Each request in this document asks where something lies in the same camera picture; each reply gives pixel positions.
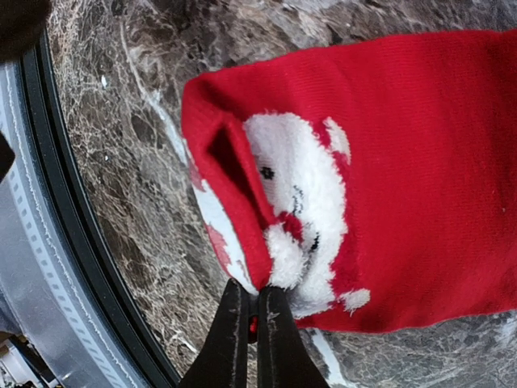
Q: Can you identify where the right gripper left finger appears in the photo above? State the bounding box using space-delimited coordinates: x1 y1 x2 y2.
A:
179 279 249 388

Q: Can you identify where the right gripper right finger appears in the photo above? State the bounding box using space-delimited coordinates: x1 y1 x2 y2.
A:
258 286 328 388

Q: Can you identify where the red santa sock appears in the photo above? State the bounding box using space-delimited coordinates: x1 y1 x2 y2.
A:
181 30 516 332

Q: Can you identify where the white slotted cable duct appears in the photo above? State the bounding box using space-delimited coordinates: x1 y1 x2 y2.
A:
1 65 145 387

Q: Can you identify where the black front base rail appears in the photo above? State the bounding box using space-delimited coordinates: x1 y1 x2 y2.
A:
19 35 180 387

